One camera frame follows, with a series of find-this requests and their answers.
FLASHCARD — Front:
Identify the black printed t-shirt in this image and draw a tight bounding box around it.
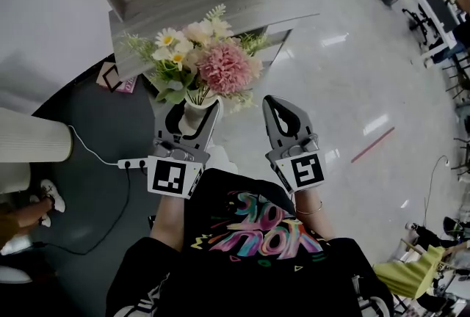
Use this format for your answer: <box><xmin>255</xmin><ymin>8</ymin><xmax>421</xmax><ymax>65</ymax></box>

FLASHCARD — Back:
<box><xmin>105</xmin><ymin>167</ymin><xmax>396</xmax><ymax>317</ymax></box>

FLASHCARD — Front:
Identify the white ceramic vase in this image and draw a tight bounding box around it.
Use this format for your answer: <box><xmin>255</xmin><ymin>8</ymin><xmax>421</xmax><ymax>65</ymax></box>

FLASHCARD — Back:
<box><xmin>177</xmin><ymin>94</ymin><xmax>224</xmax><ymax>142</ymax></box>

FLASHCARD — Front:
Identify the pink and white flowers bouquet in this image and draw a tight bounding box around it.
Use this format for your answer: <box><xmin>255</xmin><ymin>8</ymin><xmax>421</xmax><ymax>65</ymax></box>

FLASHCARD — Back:
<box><xmin>120</xmin><ymin>3</ymin><xmax>273</xmax><ymax>114</ymax></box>

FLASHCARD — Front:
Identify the white power cable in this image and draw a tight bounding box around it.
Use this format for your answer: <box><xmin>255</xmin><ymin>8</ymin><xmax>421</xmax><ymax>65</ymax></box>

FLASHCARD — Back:
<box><xmin>67</xmin><ymin>124</ymin><xmax>120</xmax><ymax>166</ymax></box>

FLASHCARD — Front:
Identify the grey wooden table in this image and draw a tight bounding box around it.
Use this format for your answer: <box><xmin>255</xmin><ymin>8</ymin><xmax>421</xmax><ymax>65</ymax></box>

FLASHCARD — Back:
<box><xmin>108</xmin><ymin>0</ymin><xmax>321</xmax><ymax>81</ymax></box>

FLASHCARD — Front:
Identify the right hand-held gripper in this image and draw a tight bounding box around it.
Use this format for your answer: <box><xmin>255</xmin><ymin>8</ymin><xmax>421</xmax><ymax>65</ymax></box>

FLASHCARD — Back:
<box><xmin>261</xmin><ymin>95</ymin><xmax>328</xmax><ymax>195</ymax></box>

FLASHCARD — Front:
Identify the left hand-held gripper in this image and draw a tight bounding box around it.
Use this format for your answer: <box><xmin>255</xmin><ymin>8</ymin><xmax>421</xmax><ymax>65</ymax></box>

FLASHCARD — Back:
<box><xmin>146</xmin><ymin>98</ymin><xmax>224</xmax><ymax>201</ymax></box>

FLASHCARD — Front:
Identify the black office chair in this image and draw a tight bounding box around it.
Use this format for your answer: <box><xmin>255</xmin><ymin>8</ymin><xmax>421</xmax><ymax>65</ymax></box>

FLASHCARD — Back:
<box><xmin>401</xmin><ymin>2</ymin><xmax>435</xmax><ymax>45</ymax></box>

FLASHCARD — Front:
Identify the black power cable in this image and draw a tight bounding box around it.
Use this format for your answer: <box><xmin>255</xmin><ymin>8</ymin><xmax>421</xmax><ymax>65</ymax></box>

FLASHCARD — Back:
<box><xmin>32</xmin><ymin>164</ymin><xmax>133</xmax><ymax>257</ymax></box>

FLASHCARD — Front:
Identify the pink book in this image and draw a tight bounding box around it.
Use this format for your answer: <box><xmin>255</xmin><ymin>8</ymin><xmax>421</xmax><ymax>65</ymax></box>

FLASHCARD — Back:
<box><xmin>95</xmin><ymin>61</ymin><xmax>140</xmax><ymax>95</ymax></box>

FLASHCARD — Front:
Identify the person's right forearm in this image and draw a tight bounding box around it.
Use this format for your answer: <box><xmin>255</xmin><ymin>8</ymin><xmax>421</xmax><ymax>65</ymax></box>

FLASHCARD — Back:
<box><xmin>292</xmin><ymin>187</ymin><xmax>338</xmax><ymax>242</ymax></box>

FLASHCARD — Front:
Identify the person's left forearm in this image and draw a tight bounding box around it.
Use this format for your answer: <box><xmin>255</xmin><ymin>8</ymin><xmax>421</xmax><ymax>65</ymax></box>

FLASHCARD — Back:
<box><xmin>149</xmin><ymin>193</ymin><xmax>185</xmax><ymax>253</ymax></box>

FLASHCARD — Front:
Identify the beige ribbed sofa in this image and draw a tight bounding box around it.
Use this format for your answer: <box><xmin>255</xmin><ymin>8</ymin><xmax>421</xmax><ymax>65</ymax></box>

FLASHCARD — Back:
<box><xmin>0</xmin><ymin>106</ymin><xmax>75</xmax><ymax>195</ymax></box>

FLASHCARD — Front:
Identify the thin gold bracelet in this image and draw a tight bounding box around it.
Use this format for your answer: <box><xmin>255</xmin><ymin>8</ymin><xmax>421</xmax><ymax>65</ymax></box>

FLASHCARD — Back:
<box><xmin>294</xmin><ymin>200</ymin><xmax>324</xmax><ymax>216</ymax></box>

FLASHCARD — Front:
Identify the dark grey round rug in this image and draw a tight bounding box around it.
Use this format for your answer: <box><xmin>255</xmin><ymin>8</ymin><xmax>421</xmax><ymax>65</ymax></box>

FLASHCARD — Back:
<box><xmin>31</xmin><ymin>53</ymin><xmax>165</xmax><ymax>317</ymax></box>

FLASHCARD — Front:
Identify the yellow-green cloth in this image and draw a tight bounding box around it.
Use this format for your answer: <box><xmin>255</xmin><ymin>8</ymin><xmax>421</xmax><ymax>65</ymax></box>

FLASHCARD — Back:
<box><xmin>372</xmin><ymin>244</ymin><xmax>447</xmax><ymax>301</ymax></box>

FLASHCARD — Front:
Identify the white power strip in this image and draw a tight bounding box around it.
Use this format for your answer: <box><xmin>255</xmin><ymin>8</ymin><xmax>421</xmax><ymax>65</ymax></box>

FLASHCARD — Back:
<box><xmin>117</xmin><ymin>156</ymin><xmax>150</xmax><ymax>170</ymax></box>

